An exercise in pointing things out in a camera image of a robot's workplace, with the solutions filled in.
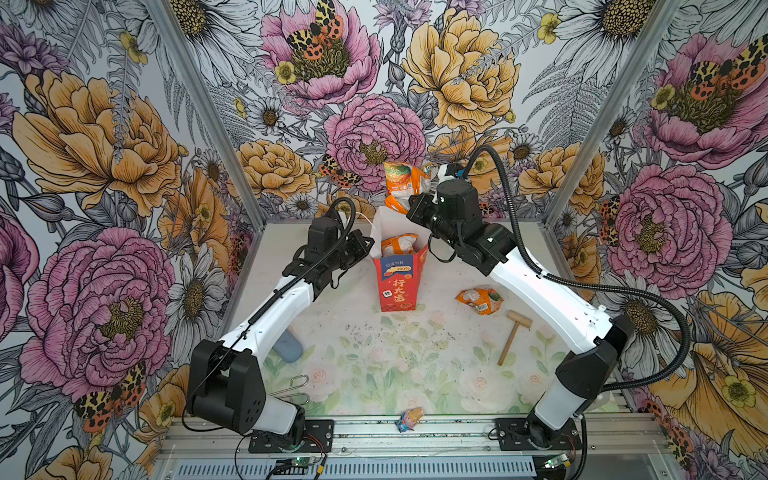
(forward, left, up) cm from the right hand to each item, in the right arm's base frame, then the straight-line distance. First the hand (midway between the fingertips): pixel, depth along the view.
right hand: (408, 207), depth 71 cm
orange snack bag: (-7, -23, -32) cm, 40 cm away
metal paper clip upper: (-28, +32, -39) cm, 58 cm away
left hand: (0, +9, -14) cm, 16 cm away
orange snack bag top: (+8, +2, -22) cm, 24 cm away
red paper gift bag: (-5, +2, -20) cm, 21 cm away
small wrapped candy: (-37, +1, -36) cm, 52 cm away
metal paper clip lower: (-30, +29, -39) cm, 57 cm away
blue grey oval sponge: (-18, +34, -36) cm, 53 cm away
